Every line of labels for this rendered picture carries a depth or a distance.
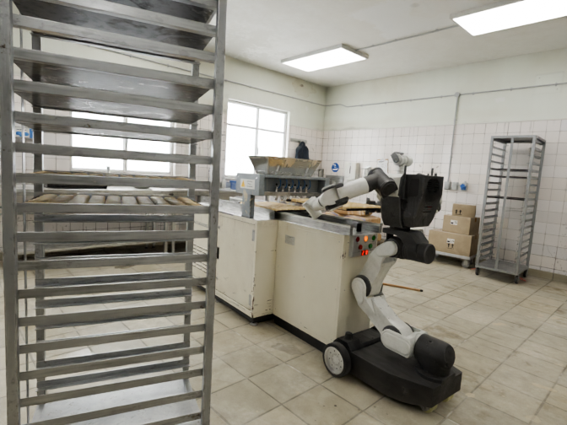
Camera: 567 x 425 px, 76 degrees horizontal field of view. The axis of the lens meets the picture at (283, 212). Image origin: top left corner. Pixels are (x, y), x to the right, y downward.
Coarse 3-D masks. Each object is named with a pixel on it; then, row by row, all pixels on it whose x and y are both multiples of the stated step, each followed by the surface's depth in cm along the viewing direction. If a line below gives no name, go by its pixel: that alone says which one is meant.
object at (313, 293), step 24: (288, 240) 271; (312, 240) 250; (336, 240) 232; (288, 264) 271; (312, 264) 250; (336, 264) 233; (360, 264) 240; (288, 288) 272; (312, 288) 251; (336, 288) 233; (288, 312) 272; (312, 312) 251; (336, 312) 234; (360, 312) 246; (312, 336) 256; (336, 336) 234
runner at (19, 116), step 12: (24, 120) 107; (36, 120) 109; (48, 120) 110; (60, 120) 111; (72, 120) 112; (84, 120) 114; (96, 120) 115; (132, 132) 122; (144, 132) 121; (156, 132) 123; (168, 132) 124; (180, 132) 126; (192, 132) 128; (204, 132) 129
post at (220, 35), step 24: (216, 24) 125; (216, 48) 125; (216, 72) 126; (216, 96) 127; (216, 120) 128; (216, 144) 129; (216, 168) 130; (216, 192) 131; (216, 216) 132; (216, 240) 133
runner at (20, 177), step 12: (24, 180) 109; (36, 180) 111; (48, 180) 112; (60, 180) 113; (72, 180) 114; (84, 180) 116; (96, 180) 117; (108, 180) 119; (120, 180) 120; (132, 180) 122; (144, 180) 123; (156, 180) 125; (168, 180) 126; (180, 180) 128; (192, 180) 130
